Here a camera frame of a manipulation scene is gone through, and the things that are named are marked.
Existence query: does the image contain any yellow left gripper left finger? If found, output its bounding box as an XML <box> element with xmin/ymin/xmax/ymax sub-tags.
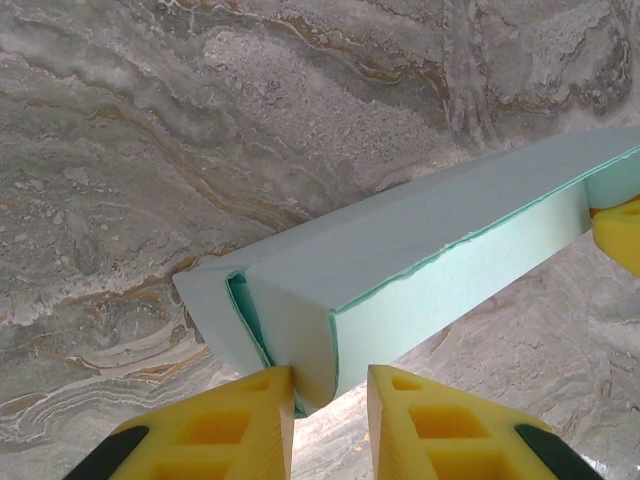
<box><xmin>61</xmin><ymin>364</ymin><xmax>297</xmax><ymax>480</ymax></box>

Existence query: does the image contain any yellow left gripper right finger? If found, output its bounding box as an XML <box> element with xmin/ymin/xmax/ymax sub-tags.
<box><xmin>366</xmin><ymin>363</ymin><xmax>607</xmax><ymax>480</ymax></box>

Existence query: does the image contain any teal paper box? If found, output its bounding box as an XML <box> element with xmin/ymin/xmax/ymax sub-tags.
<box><xmin>171</xmin><ymin>126</ymin><xmax>640</xmax><ymax>419</ymax></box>

